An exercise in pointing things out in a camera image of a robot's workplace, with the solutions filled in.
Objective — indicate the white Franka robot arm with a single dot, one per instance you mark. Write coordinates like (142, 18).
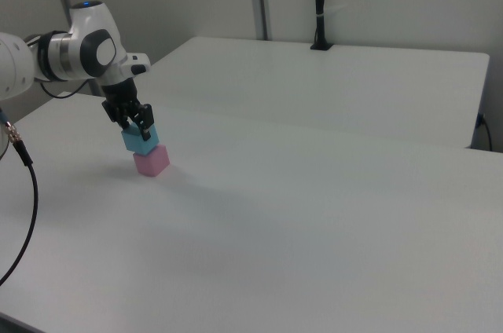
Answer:
(90, 23)

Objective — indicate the white side table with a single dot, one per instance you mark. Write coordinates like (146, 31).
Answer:
(314, 85)

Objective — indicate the pink cube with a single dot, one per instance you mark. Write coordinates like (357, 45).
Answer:
(153, 162)

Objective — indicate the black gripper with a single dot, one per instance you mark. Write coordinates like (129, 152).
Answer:
(120, 93)

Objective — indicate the blue cube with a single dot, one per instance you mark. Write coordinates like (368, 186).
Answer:
(133, 143)

